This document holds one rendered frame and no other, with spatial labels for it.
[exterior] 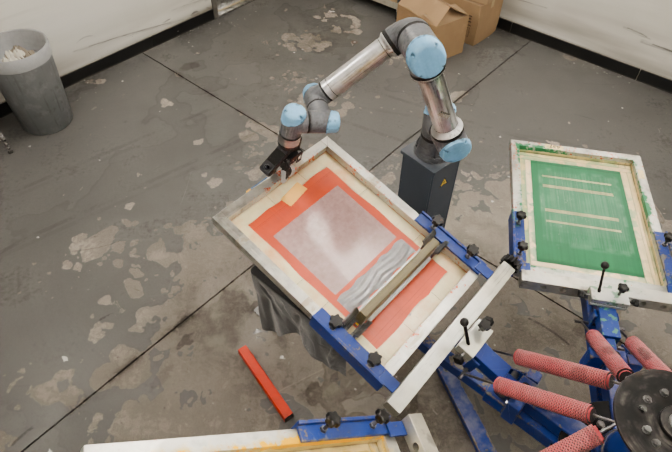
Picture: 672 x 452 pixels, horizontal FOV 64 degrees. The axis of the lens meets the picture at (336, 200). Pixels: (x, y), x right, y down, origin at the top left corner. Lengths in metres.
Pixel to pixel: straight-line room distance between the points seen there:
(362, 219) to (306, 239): 0.23
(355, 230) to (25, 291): 2.24
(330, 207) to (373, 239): 0.20
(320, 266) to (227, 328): 1.33
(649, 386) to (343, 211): 1.08
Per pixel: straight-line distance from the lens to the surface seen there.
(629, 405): 1.63
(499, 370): 1.85
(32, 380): 3.29
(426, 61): 1.70
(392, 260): 1.95
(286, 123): 1.75
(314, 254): 1.90
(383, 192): 2.06
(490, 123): 4.47
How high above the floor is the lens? 2.64
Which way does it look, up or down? 46 degrees down
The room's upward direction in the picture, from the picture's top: 1 degrees clockwise
